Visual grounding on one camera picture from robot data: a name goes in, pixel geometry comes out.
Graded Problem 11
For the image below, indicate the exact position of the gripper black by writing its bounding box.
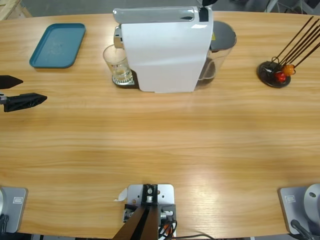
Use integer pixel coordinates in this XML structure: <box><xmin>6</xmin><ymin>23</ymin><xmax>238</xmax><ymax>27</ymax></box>
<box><xmin>0</xmin><ymin>74</ymin><xmax>48</xmax><ymax>113</ymax></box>

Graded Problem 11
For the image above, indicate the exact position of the silver coffee machine lever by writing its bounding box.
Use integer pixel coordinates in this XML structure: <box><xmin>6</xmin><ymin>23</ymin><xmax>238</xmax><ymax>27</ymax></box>
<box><xmin>112</xmin><ymin>6</ymin><xmax>200</xmax><ymax>24</ymax></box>

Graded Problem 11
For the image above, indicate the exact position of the clear drinking glass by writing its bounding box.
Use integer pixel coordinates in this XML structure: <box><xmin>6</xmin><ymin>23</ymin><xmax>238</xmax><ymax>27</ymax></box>
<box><xmin>102</xmin><ymin>44</ymin><xmax>133</xmax><ymax>81</ymax></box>

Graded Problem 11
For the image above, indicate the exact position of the white capsule coffee machine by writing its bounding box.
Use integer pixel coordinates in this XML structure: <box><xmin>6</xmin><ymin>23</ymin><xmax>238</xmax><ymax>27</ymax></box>
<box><xmin>111</xmin><ymin>5</ymin><xmax>215</xmax><ymax>94</ymax></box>

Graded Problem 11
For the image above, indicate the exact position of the orange coffee capsule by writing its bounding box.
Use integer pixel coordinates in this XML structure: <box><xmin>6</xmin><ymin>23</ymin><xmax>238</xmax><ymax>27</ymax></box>
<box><xmin>283</xmin><ymin>64</ymin><xmax>296</xmax><ymax>76</ymax></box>

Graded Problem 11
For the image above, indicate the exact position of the clear water tank black lid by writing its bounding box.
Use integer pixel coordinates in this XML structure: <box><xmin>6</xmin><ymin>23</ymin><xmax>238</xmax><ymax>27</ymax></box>
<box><xmin>194</xmin><ymin>20</ymin><xmax>237</xmax><ymax>91</ymax></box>

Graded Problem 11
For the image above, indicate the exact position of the teal plastic tray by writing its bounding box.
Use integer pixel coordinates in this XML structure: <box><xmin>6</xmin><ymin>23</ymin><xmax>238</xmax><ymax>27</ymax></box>
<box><xmin>29</xmin><ymin>22</ymin><xmax>87</xmax><ymax>69</ymax></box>

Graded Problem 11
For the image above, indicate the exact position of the wooden pallet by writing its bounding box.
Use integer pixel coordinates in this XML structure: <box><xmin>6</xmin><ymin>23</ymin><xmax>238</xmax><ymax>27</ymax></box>
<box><xmin>0</xmin><ymin>0</ymin><xmax>33</xmax><ymax>21</ymax></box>

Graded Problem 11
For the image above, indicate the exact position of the black capsule holder with rods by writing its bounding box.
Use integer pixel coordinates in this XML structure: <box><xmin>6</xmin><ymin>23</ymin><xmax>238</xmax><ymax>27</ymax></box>
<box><xmin>256</xmin><ymin>16</ymin><xmax>320</xmax><ymax>89</ymax></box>

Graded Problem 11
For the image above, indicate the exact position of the metal drip tray grate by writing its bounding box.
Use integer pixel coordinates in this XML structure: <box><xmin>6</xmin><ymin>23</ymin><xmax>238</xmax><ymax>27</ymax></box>
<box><xmin>111</xmin><ymin>69</ymin><xmax>140</xmax><ymax>90</ymax></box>

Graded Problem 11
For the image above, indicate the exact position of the white paper scrap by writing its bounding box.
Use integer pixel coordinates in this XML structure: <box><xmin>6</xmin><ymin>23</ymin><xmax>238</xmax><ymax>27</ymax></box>
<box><xmin>113</xmin><ymin>187</ymin><xmax>129</xmax><ymax>202</ymax></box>

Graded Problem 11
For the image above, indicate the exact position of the white background metal frame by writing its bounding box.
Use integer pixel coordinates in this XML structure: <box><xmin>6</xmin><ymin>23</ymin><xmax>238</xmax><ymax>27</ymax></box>
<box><xmin>264</xmin><ymin>0</ymin><xmax>320</xmax><ymax>15</ymax></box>

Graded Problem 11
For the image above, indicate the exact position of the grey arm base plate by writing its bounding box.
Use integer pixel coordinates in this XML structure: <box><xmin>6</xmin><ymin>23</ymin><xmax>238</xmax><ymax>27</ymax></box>
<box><xmin>278</xmin><ymin>183</ymin><xmax>320</xmax><ymax>236</ymax></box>
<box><xmin>0</xmin><ymin>186</ymin><xmax>29</xmax><ymax>234</ymax></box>

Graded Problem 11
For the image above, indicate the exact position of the black base cable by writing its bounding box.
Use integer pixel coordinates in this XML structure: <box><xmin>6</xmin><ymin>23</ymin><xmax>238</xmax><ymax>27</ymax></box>
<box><xmin>289</xmin><ymin>219</ymin><xmax>316</xmax><ymax>240</ymax></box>
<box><xmin>0</xmin><ymin>213</ymin><xmax>10</xmax><ymax>234</ymax></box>

